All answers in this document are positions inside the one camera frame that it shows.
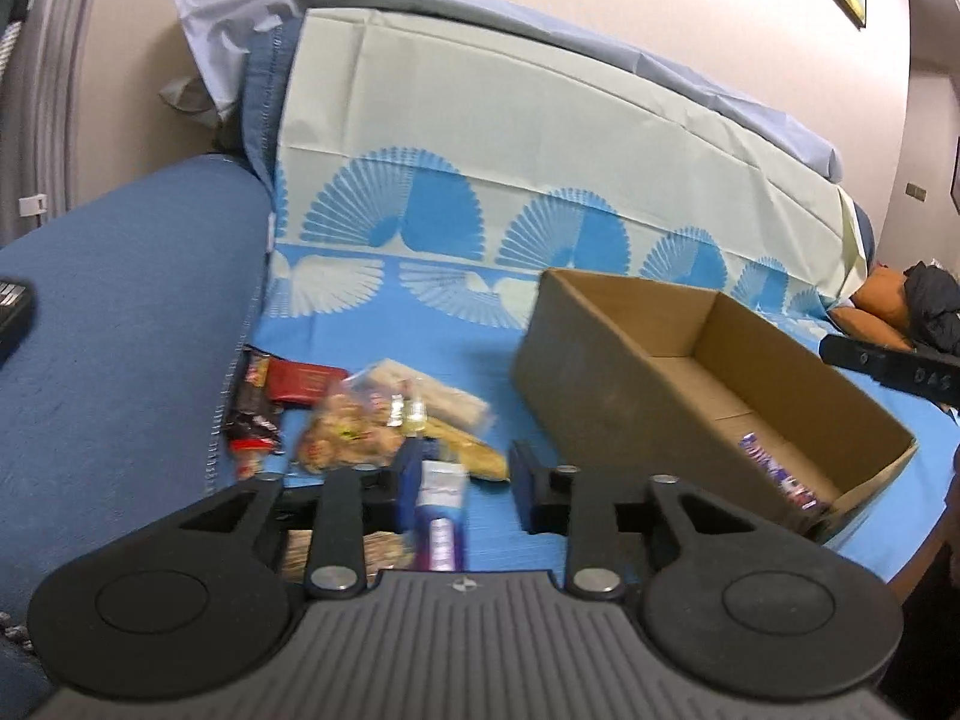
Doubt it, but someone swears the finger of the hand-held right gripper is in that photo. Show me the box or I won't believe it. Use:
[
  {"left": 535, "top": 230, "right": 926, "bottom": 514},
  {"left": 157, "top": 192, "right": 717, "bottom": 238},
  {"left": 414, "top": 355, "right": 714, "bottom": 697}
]
[{"left": 819, "top": 334, "right": 960, "bottom": 410}]

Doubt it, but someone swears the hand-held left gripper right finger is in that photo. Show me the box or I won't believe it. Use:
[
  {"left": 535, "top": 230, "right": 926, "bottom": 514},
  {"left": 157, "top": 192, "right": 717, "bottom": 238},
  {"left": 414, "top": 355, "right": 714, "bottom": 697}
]
[{"left": 509, "top": 439, "right": 760, "bottom": 602}]

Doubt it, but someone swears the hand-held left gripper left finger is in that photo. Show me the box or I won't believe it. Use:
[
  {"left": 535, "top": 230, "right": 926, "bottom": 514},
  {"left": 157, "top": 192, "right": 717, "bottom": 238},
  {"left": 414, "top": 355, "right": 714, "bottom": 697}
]
[{"left": 178, "top": 439, "right": 427, "bottom": 602}]

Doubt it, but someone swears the purple white snack packet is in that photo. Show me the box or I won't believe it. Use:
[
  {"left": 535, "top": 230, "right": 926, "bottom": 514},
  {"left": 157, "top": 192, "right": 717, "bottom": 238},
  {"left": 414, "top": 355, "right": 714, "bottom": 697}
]
[{"left": 412, "top": 460, "right": 470, "bottom": 572}]

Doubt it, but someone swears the brown cardboard box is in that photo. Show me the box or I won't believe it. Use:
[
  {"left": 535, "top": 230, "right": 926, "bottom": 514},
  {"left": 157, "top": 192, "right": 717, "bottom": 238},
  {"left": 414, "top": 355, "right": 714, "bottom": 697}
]
[{"left": 510, "top": 268, "right": 920, "bottom": 545}]

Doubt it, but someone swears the red clear candy packet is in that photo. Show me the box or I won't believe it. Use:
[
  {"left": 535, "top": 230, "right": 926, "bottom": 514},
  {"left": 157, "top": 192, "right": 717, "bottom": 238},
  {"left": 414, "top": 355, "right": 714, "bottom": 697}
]
[{"left": 231, "top": 439, "right": 284, "bottom": 479}]

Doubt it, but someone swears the yellow snack packet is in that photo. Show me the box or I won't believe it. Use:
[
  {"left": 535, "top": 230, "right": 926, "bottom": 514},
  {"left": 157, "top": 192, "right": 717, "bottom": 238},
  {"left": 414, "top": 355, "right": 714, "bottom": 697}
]
[{"left": 427, "top": 435, "right": 512, "bottom": 483}]

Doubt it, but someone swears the orange pillow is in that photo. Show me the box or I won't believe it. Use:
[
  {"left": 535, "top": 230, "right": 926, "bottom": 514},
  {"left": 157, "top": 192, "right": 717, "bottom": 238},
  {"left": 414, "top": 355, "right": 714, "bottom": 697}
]
[{"left": 853, "top": 266, "right": 920, "bottom": 350}]

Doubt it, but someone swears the beige cracker packet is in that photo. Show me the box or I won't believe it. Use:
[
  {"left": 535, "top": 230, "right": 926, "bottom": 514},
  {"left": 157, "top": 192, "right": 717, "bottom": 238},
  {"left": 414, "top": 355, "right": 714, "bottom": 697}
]
[{"left": 274, "top": 529, "right": 418, "bottom": 583}]

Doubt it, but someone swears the dark cloth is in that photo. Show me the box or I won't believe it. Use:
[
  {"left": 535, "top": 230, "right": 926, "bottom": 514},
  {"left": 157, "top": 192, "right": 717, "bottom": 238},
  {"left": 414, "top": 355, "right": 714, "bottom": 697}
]
[{"left": 900, "top": 261, "right": 960, "bottom": 355}]

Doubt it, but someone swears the clear cookie bag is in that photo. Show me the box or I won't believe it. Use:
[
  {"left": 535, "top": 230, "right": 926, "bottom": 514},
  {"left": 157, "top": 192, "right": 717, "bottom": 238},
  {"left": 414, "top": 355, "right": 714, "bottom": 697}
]
[{"left": 296, "top": 371, "right": 433, "bottom": 475}]

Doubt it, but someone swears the white wafer pack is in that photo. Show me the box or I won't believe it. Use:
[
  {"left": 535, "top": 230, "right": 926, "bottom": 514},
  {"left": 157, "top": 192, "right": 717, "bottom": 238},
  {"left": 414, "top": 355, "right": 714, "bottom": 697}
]
[{"left": 364, "top": 358, "right": 493, "bottom": 433}]

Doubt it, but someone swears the dark red snack packet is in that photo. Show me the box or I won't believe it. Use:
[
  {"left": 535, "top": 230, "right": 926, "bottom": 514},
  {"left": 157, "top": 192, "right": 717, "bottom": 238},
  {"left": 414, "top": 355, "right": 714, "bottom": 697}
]
[{"left": 266, "top": 358, "right": 350, "bottom": 410}]

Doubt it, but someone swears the purple striped snack packet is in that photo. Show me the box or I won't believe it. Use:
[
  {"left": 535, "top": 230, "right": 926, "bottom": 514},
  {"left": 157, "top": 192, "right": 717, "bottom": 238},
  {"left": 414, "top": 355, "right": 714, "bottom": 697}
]
[{"left": 739, "top": 431, "right": 823, "bottom": 515}]

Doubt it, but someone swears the black snack packet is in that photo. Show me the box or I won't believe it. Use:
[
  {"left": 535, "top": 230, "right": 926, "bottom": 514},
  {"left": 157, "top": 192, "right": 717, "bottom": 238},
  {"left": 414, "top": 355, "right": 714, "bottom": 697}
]
[{"left": 223, "top": 349, "right": 286, "bottom": 451}]

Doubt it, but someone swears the blue fan print blanket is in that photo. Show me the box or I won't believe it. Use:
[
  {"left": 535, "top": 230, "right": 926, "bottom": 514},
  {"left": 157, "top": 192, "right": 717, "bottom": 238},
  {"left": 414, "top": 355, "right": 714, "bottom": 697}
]
[{"left": 202, "top": 7, "right": 960, "bottom": 587}]

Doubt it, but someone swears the blue sofa cushion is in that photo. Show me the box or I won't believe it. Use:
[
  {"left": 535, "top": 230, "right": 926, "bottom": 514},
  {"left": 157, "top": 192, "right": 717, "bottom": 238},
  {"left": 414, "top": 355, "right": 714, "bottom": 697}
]
[{"left": 0, "top": 154, "right": 275, "bottom": 720}]

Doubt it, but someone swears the denim blue pillow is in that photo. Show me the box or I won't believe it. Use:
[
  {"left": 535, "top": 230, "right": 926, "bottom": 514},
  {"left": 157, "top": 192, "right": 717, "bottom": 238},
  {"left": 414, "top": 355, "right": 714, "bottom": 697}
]
[{"left": 240, "top": 15, "right": 308, "bottom": 190}]

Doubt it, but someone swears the black remote control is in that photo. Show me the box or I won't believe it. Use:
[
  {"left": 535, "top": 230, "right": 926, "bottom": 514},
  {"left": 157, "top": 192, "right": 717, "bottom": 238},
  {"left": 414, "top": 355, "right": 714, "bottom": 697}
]
[{"left": 0, "top": 281, "right": 35, "bottom": 365}]

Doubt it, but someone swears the grey cloth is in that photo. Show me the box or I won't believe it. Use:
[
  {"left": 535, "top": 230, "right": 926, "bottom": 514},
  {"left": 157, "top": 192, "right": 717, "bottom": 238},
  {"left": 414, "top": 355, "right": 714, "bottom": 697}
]
[{"left": 157, "top": 75, "right": 227, "bottom": 130}]

